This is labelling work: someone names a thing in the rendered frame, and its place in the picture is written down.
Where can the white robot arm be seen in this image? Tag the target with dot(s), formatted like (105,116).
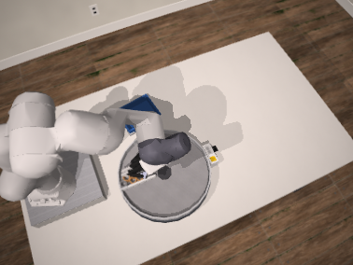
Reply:
(35,143)

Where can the blue crate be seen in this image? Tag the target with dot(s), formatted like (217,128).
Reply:
(142,103)

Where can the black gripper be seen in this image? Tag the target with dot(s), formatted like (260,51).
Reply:
(134,168)

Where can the grey round table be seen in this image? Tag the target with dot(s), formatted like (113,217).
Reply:
(173,189)

